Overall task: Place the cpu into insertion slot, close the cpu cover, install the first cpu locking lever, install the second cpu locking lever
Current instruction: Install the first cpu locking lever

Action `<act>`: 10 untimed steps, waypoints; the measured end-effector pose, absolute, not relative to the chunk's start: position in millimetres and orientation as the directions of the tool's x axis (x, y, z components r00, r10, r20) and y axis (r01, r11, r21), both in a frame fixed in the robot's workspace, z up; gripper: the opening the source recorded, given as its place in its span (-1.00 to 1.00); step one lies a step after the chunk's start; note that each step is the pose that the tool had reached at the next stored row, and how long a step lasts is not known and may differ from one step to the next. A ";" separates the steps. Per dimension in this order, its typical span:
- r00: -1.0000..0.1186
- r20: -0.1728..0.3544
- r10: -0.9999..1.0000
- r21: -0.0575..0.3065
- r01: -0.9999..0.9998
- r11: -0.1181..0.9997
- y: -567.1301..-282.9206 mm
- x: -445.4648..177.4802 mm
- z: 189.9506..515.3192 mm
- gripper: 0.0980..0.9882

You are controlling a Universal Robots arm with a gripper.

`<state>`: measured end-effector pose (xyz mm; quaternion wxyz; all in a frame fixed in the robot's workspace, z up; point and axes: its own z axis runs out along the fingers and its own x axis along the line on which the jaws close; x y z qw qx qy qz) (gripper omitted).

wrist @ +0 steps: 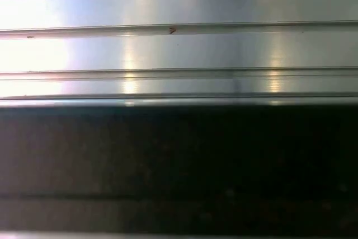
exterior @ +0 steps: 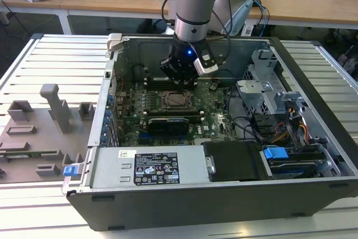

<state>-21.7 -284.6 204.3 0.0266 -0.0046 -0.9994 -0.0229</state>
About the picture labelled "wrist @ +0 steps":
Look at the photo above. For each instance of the black and grey PC case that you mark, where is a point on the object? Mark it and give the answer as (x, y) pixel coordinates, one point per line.
(179, 152)

